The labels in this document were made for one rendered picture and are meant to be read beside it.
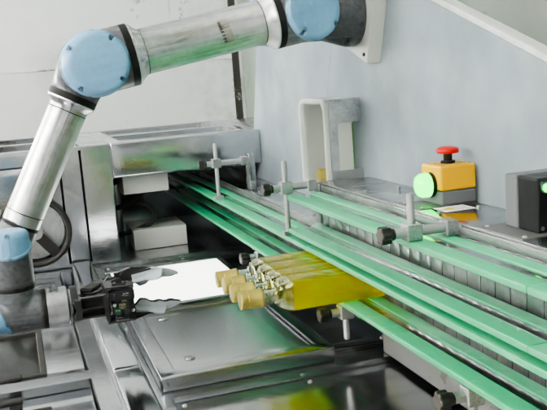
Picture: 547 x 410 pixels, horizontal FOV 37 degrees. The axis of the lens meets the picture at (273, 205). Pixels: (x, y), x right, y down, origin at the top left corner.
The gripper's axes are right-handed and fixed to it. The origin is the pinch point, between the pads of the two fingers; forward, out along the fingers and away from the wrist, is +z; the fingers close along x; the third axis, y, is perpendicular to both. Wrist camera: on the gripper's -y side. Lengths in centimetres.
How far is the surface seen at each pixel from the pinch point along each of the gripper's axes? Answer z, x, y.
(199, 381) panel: 0.3, -13.7, 17.4
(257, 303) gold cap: 12.1, -0.4, 18.9
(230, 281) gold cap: 10.4, 1.3, 6.9
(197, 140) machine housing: 29, 20, -98
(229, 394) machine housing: 4.8, -15.7, 21.2
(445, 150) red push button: 45, 26, 30
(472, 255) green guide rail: 33, 14, 59
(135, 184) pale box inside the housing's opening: 10, 7, -108
